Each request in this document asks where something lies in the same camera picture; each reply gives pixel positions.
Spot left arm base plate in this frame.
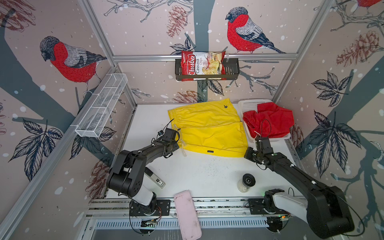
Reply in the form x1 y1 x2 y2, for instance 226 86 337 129
130 199 171 217

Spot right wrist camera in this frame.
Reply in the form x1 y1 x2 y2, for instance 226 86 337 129
255 137 271 151

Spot jar with black lid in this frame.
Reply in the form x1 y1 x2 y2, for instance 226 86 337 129
237 174 256 193

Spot red cassava chips bag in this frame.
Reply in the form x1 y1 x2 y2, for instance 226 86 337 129
181 51 226 76

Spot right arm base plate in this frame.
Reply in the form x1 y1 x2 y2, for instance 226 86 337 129
245 198 290 216

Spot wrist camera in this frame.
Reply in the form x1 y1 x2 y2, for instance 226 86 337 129
255 137 271 151
162 128 178 142

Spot white wire wall basket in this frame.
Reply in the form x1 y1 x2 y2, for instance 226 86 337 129
75 73 128 138

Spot red shorts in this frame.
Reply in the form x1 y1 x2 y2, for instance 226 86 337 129
243 102 295 139

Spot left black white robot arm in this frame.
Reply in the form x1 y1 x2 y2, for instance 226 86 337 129
106 128 181 215

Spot pink silicone case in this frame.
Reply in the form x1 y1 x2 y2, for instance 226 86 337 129
174 191 202 240

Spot yellow shorts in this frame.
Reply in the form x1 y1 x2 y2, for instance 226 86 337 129
168 99 248 158

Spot white plastic basket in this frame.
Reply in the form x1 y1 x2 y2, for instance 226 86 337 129
238 99 291 143

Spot black wall shelf basket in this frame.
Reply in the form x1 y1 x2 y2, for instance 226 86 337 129
175 59 240 81

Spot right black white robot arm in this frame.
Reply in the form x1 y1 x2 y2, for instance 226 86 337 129
244 138 355 239

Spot grey white remote device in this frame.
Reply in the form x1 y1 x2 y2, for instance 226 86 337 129
145 167 166 189

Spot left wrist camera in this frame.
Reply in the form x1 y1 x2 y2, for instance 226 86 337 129
162 128 178 142

